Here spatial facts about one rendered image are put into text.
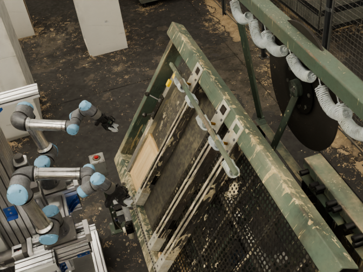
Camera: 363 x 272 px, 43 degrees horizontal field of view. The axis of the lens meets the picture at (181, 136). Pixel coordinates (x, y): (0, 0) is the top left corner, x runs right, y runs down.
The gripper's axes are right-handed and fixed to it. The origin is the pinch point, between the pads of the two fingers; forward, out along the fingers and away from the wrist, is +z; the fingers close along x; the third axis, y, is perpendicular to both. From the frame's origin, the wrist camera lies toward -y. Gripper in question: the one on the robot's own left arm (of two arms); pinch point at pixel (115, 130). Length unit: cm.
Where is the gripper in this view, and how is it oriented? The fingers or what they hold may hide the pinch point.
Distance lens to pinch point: 343.3
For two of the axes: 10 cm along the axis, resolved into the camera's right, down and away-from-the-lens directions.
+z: 6.0, 5.0, 6.3
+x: 2.6, -8.6, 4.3
